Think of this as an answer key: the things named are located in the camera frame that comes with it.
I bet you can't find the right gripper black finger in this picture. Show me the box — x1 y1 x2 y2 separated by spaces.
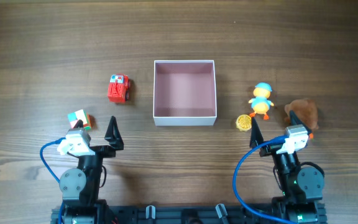
249 117 264 148
290 110 311 134

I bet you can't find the multicolour puzzle cube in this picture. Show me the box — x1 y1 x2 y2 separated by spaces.
67 110 91 129

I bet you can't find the brown plush toy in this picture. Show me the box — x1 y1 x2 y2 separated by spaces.
284 98 319 139

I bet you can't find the yellow round waffle toy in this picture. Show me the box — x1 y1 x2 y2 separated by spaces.
236 114 252 131

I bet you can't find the yellow duck toy blue cap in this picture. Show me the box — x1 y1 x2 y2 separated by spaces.
249 82 275 120

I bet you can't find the red toy fire truck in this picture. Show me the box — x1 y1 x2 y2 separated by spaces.
107 73 131 103

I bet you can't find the white cardboard box pink interior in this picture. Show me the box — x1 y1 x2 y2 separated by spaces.
153 60 218 126

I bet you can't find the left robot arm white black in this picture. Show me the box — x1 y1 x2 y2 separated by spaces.
57 116 124 224

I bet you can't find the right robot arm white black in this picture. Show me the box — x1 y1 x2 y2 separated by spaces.
259 111 328 223

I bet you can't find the right blue cable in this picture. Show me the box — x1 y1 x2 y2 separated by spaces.
232 135 298 224

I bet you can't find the blue cable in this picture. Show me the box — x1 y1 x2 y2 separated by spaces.
232 135 298 224
39 138 67 224

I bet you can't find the left blue cable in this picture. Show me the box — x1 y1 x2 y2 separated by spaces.
39 138 67 224

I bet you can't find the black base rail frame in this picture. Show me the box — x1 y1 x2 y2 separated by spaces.
50 203 328 224

